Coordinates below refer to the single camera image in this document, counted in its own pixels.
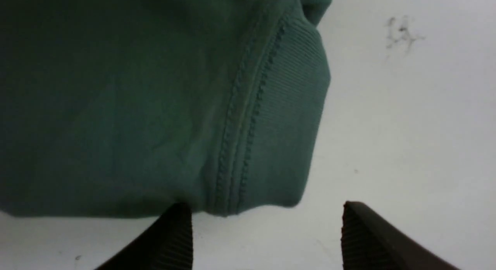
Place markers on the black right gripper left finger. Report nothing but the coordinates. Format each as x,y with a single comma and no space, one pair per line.
166,245

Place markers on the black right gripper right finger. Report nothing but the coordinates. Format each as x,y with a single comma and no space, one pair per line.
369,242

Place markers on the green long-sleeve shirt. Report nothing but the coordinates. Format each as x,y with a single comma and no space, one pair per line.
121,108

